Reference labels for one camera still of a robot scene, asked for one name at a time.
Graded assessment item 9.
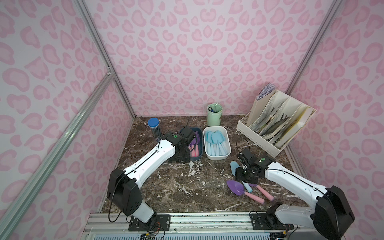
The green pen cup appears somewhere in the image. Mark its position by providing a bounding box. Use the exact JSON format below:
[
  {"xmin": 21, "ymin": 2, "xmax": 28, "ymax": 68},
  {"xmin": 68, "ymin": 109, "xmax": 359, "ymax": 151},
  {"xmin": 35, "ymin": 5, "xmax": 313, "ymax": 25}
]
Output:
[{"xmin": 207, "ymin": 103, "xmax": 223, "ymax": 127}]

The round purple shovel pink handle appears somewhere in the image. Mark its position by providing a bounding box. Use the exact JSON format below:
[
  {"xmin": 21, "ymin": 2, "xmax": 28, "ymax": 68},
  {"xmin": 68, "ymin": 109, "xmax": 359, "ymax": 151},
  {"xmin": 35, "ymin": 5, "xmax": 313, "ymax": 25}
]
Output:
[{"xmin": 189, "ymin": 132, "xmax": 200, "ymax": 147}]

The dark teal storage box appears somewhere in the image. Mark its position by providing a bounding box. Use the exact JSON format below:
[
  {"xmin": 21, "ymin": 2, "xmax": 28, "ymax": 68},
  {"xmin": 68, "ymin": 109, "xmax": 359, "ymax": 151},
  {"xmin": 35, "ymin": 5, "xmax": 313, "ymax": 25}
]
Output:
[{"xmin": 179, "ymin": 127, "xmax": 203, "ymax": 163}]

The blue lid pen tube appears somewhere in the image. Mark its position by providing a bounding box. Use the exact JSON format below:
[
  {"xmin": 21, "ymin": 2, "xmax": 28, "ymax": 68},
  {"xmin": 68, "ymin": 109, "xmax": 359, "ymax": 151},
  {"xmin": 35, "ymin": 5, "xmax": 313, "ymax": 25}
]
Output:
[{"xmin": 148, "ymin": 118, "xmax": 163, "ymax": 142}]

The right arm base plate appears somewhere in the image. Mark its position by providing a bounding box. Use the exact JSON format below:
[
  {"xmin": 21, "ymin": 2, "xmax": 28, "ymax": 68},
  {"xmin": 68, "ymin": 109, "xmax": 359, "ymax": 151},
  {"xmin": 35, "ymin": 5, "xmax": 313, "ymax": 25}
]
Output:
[{"xmin": 249, "ymin": 212, "xmax": 295, "ymax": 231}]

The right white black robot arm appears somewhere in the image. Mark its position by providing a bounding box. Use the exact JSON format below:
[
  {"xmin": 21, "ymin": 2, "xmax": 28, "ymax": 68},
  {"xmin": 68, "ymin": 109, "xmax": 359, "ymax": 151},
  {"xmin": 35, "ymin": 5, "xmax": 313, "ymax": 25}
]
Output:
[{"xmin": 235, "ymin": 149, "xmax": 355, "ymax": 240}]

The blue shovel angled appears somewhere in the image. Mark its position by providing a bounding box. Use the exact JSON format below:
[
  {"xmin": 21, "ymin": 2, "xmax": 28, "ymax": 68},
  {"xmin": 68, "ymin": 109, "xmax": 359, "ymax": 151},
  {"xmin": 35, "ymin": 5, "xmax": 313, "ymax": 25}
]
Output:
[{"xmin": 231, "ymin": 161, "xmax": 253, "ymax": 193}]

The pointed purple shovel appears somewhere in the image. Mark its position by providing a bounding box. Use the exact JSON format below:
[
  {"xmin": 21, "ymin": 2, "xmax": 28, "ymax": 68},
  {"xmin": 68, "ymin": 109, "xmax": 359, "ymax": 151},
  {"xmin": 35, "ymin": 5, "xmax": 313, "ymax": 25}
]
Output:
[{"xmin": 227, "ymin": 180, "xmax": 265, "ymax": 205}]

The aluminium frame rail front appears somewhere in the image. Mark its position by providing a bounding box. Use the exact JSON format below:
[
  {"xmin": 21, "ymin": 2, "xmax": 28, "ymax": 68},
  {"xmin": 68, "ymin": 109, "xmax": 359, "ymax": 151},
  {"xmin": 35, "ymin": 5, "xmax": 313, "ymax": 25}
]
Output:
[{"xmin": 81, "ymin": 212, "xmax": 324, "ymax": 240}]

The white file organizer rack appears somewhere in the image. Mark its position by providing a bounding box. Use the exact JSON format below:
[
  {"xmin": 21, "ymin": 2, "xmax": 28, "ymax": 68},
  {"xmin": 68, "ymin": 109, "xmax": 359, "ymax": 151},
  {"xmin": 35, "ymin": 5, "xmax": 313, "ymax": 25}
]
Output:
[{"xmin": 237, "ymin": 83, "xmax": 316, "ymax": 157}]

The white storage box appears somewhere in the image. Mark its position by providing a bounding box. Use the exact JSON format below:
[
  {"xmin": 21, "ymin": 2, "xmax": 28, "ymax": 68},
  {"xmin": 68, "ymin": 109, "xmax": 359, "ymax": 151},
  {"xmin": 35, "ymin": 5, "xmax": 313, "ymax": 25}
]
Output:
[{"xmin": 203, "ymin": 126, "xmax": 232, "ymax": 161}]

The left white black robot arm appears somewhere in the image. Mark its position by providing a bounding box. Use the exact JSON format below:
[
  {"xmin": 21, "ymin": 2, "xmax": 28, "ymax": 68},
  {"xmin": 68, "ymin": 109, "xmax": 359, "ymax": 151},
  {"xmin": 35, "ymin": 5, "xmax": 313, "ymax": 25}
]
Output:
[{"xmin": 107, "ymin": 127, "xmax": 196, "ymax": 226}]

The square purple shovel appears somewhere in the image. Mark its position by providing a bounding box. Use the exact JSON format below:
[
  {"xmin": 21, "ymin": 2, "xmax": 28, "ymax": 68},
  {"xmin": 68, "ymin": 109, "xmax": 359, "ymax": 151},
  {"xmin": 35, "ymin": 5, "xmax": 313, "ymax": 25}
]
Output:
[{"xmin": 190, "ymin": 145, "xmax": 196, "ymax": 158}]

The blue shovel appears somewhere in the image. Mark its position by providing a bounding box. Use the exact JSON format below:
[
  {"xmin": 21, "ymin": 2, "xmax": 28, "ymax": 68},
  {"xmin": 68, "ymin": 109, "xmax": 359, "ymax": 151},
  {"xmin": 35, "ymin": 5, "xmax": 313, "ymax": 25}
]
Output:
[
  {"xmin": 212, "ymin": 131, "xmax": 225, "ymax": 156},
  {"xmin": 207, "ymin": 131, "xmax": 216, "ymax": 157},
  {"xmin": 205, "ymin": 131, "xmax": 213, "ymax": 156}
]

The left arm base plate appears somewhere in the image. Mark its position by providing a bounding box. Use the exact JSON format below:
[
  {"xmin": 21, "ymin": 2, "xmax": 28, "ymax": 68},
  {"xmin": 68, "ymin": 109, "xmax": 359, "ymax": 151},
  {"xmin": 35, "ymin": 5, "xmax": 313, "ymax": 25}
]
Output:
[{"xmin": 128, "ymin": 214, "xmax": 171, "ymax": 232}]

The blue shovel vertical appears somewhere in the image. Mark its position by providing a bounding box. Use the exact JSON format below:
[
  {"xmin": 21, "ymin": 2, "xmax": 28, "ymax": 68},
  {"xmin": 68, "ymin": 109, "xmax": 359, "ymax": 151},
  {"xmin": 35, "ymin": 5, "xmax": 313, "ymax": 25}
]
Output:
[{"xmin": 221, "ymin": 133, "xmax": 228, "ymax": 155}]

